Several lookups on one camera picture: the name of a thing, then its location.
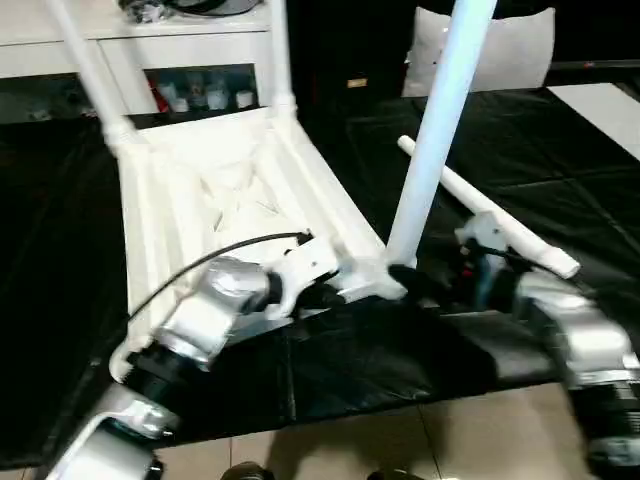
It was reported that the white plastic table leg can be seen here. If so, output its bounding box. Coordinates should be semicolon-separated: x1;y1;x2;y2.
397;134;581;280
47;0;139;147
269;0;300;119
384;0;500;274

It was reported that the white plastic table top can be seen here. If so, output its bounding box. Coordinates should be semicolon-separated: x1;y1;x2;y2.
109;107;409;385

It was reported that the white plastic upturned table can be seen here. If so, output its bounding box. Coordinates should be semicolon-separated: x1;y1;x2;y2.
0;84;640;469

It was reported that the dark robot leg part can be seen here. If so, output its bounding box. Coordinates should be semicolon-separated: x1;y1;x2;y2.
222;460;274;480
367;468;421;480

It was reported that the grey cushion with holes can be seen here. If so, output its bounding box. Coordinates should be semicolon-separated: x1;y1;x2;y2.
402;7;557;99

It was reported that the black cabinet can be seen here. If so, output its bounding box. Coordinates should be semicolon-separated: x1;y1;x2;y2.
288;0;421;104

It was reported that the black screen with red light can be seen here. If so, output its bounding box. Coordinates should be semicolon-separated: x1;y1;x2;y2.
549;58;640;81

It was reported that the grey rice cooker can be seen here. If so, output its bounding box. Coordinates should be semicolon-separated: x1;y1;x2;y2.
174;0;264;16

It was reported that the dark clutter pile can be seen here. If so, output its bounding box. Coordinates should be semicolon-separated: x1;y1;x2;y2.
117;0;174;24

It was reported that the white cabinet with glass doors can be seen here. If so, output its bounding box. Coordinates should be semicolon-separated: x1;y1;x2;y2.
0;0;275;121

